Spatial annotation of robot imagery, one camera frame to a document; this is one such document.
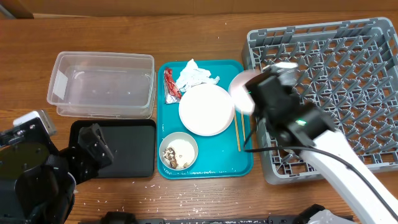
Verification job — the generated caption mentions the red foil wrapper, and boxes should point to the red foil wrapper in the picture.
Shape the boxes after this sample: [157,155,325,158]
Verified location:
[164,68,182,104]

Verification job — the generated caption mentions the small pink bowl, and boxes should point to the small pink bowl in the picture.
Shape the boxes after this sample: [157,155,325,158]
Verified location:
[228,70,260,115]

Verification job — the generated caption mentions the crumpled white napkin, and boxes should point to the crumpled white napkin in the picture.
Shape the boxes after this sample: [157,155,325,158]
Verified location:
[175,59,220,92]

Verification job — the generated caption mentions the large white plate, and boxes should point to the large white plate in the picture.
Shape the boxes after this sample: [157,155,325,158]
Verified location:
[178,84,235,136]

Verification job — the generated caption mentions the grey bowl with rice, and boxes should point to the grey bowl with rice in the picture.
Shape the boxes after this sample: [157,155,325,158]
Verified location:
[159,132,198,171]

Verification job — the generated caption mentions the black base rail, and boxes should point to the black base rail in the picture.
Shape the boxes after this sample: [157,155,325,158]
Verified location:
[82,204,354,224]

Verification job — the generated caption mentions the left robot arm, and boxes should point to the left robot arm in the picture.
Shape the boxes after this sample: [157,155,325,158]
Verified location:
[1,118,114,223]

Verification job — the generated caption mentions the clear plastic bin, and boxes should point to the clear plastic bin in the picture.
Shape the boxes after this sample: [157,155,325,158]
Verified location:
[47,51,156,119]

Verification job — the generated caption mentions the grey dishwasher rack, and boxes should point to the grey dishwasher rack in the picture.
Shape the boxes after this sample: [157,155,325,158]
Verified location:
[242,17,397,172]

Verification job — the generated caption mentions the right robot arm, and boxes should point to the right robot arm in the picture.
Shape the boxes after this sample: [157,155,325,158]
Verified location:
[244,70,397,223]

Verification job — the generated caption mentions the teal serving tray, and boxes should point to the teal serving tray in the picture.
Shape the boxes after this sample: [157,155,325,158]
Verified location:
[157,61,254,180]

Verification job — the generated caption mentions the black plastic tray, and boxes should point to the black plastic tray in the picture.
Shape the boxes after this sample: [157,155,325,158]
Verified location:
[69,119,156,178]

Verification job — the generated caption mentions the wooden chopstick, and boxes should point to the wooden chopstick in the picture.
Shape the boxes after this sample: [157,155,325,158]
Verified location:
[234,111,241,152]
[240,113,246,141]

